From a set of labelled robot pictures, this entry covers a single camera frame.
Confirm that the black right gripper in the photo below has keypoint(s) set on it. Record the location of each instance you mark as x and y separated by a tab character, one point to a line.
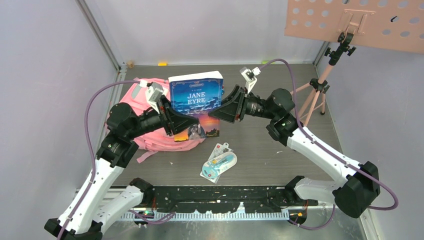
233	107

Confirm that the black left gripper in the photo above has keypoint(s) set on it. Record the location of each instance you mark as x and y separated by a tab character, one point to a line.
172	118

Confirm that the blue orange Jane Eyre book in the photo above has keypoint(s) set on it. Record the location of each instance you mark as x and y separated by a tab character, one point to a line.
196	95

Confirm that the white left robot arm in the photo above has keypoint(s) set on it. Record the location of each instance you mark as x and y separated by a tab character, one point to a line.
85	218

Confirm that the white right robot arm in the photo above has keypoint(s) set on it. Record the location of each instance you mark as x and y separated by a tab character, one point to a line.
352	187

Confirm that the white red stationery pack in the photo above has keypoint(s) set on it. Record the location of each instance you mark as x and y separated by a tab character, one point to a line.
218	150

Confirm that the blue correction tape pack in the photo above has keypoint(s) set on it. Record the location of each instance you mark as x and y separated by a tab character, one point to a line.
214	167

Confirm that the green tape marker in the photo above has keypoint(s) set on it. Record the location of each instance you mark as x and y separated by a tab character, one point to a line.
265	62

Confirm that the pink music stand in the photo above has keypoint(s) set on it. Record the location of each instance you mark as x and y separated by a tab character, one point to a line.
384	24

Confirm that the aluminium frame rail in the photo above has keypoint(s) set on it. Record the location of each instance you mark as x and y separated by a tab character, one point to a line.
239	214

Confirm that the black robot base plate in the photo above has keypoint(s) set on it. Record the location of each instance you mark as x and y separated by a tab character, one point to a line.
219	199

